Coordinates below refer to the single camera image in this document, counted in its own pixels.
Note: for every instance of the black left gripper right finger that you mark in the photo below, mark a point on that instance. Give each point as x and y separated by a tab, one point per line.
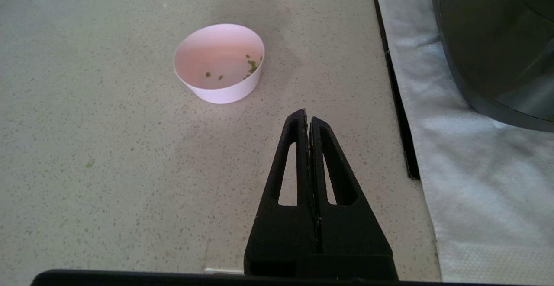
355	242

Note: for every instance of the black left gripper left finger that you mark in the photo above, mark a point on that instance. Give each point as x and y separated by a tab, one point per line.
281	238

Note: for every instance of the pink bowl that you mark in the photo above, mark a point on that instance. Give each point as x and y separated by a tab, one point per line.
225	92

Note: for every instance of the chopped green vegetables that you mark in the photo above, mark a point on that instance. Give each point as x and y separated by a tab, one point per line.
252	64

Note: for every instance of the white towel under cooker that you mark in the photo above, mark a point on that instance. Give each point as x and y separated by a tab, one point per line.
476	191

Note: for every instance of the black rice cooker base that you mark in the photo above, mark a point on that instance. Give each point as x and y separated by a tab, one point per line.
497	39

